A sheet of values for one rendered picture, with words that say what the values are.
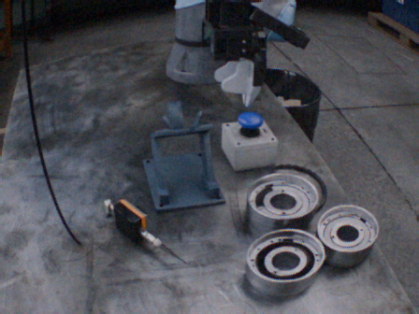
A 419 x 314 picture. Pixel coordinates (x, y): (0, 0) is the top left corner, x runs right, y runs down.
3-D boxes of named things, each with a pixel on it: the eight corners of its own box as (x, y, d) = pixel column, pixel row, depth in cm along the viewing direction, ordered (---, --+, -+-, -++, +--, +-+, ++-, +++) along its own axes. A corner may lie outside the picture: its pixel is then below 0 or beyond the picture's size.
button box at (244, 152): (276, 164, 87) (279, 138, 85) (234, 171, 86) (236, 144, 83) (259, 138, 94) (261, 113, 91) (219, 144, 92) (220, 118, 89)
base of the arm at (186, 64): (160, 62, 121) (162, 27, 116) (223, 55, 125) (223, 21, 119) (173, 88, 109) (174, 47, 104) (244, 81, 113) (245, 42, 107)
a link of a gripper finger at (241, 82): (217, 107, 83) (218, 55, 78) (254, 105, 84) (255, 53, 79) (223, 118, 80) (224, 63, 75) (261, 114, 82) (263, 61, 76)
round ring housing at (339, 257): (340, 216, 76) (346, 195, 74) (382, 245, 69) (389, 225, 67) (297, 249, 70) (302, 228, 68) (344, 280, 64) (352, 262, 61)
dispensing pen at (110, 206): (176, 256, 63) (97, 193, 73) (178, 277, 66) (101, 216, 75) (189, 249, 65) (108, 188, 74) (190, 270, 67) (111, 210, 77)
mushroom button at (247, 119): (265, 148, 87) (267, 121, 84) (241, 151, 86) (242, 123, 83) (256, 135, 90) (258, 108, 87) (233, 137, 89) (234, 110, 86)
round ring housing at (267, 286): (316, 299, 61) (324, 280, 59) (239, 299, 62) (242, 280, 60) (319, 249, 70) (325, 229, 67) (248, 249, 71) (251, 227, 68)
